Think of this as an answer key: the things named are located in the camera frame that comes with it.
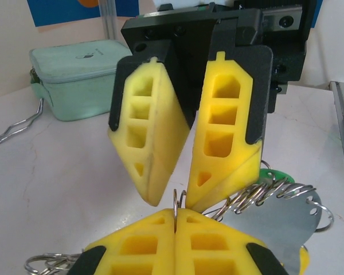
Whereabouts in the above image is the small silver split ring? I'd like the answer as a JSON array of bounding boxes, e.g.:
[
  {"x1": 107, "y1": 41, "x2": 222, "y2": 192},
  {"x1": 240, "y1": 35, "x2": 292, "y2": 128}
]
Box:
[{"x1": 173, "y1": 188, "x2": 187, "y2": 233}]

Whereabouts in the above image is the key with yellow tag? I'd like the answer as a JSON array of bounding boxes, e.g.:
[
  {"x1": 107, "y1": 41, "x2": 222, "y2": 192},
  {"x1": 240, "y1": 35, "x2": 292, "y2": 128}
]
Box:
[{"x1": 299, "y1": 246, "x2": 311, "y2": 275}]

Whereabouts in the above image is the green key tag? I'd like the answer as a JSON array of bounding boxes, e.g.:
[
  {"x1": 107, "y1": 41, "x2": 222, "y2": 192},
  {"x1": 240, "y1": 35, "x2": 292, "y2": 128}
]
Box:
[{"x1": 257, "y1": 168, "x2": 296, "y2": 187}]

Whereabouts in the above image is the silver ring bunch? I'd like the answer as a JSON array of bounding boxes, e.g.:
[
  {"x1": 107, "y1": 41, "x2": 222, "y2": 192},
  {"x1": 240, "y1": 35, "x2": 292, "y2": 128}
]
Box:
[{"x1": 24, "y1": 252, "x2": 84, "y2": 275}]

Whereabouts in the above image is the metal key holder plate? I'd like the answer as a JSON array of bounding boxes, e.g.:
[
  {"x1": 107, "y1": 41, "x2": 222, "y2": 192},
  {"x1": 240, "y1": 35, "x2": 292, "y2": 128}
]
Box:
[{"x1": 202, "y1": 176, "x2": 335, "y2": 275}]

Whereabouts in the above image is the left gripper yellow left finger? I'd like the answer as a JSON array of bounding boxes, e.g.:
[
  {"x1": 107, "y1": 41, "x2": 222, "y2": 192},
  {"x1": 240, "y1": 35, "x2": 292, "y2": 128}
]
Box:
[{"x1": 74, "y1": 208, "x2": 176, "y2": 275}]

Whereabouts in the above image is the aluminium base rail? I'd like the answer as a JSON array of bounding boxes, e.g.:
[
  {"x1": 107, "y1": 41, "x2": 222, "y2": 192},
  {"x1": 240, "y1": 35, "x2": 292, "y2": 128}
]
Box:
[{"x1": 329, "y1": 81, "x2": 344, "y2": 175}]

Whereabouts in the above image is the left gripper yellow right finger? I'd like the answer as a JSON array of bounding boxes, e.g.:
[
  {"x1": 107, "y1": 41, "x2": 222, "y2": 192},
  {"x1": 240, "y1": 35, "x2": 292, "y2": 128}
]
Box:
[{"x1": 175, "y1": 207, "x2": 290, "y2": 275}]

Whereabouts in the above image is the mint green zip pouch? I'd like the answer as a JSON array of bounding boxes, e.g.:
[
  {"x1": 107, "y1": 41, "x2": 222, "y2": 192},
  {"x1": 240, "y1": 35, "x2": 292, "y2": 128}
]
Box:
[{"x1": 28, "y1": 39, "x2": 132, "y2": 123}]

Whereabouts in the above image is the aluminium frame post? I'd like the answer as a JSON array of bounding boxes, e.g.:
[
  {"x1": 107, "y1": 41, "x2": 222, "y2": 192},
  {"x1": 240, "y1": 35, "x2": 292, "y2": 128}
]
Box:
[{"x1": 99, "y1": 0, "x2": 118, "y2": 40}]

